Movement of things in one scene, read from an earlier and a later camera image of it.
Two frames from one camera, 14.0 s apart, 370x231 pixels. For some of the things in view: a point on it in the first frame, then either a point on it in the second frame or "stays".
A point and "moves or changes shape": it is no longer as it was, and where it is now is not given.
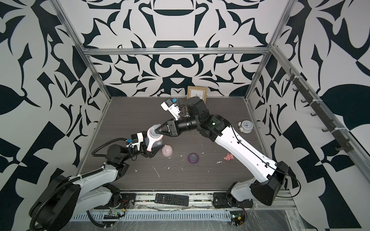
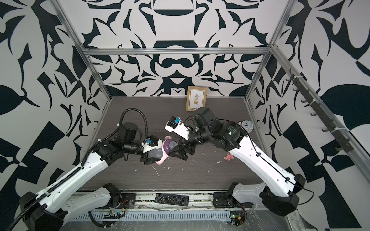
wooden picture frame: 197,91 stays
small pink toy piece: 229,156 stays
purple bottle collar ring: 193,158 to 169,145
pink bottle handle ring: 151,140 moves or changes shape
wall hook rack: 341,138 stays
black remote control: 171,199 stays
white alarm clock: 245,126 stays
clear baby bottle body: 157,143 moves or changes shape
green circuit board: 237,217 stays
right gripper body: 184,124 to 196,137
